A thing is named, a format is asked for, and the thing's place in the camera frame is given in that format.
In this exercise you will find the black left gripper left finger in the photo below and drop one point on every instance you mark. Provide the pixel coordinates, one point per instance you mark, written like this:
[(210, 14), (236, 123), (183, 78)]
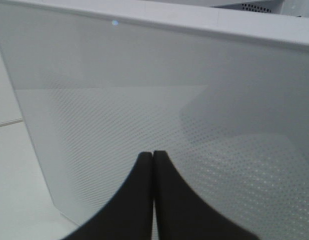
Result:
[(129, 213)]

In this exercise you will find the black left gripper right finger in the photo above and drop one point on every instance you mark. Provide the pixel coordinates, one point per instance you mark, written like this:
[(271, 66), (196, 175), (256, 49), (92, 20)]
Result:
[(181, 214)]

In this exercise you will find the white microwave oven body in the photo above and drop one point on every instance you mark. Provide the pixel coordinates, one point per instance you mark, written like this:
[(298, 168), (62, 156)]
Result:
[(297, 8)]

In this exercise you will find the white microwave door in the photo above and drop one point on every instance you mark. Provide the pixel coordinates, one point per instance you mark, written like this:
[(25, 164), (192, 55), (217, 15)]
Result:
[(224, 92)]

